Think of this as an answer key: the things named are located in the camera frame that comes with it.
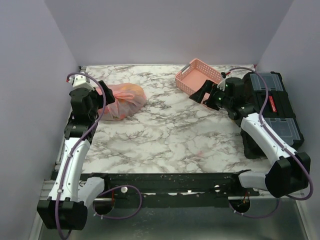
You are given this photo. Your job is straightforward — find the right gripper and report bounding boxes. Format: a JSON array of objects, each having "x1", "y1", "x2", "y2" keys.
[{"x1": 189, "y1": 79, "x2": 233, "y2": 111}]

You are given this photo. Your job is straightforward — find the pink plastic bag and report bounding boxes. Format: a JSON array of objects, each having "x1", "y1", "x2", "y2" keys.
[{"x1": 98, "y1": 83, "x2": 147, "y2": 121}]

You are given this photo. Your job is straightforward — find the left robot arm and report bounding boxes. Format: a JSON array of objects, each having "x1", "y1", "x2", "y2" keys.
[{"x1": 37, "y1": 81, "x2": 115, "y2": 231}]

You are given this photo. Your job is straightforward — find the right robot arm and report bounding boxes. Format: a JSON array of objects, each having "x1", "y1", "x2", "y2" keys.
[{"x1": 189, "y1": 77, "x2": 314, "y2": 200}]

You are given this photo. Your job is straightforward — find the pink perforated plastic basket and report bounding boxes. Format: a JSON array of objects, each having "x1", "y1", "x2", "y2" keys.
[{"x1": 175, "y1": 58, "x2": 223, "y2": 96}]

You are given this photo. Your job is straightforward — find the black plastic toolbox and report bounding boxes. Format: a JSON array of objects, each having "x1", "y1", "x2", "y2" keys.
[{"x1": 242, "y1": 71, "x2": 305, "y2": 150}]

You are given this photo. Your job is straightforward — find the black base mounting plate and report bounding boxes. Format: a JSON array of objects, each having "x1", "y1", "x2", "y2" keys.
[{"x1": 80, "y1": 172, "x2": 259, "y2": 211}]

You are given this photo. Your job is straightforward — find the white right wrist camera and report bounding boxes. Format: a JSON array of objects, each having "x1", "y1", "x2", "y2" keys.
[{"x1": 217, "y1": 78, "x2": 226, "y2": 91}]

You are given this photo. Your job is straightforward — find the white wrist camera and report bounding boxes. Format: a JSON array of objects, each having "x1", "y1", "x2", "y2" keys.
[
  {"x1": 66, "y1": 74, "x2": 93, "y2": 90},
  {"x1": 217, "y1": 78, "x2": 226, "y2": 91}
]

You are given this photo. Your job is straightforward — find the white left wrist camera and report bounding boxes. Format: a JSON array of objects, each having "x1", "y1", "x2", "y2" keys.
[{"x1": 66, "y1": 74, "x2": 93, "y2": 90}]

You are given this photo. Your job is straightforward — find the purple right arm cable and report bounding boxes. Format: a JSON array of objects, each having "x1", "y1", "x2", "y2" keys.
[{"x1": 222, "y1": 67, "x2": 315, "y2": 220}]

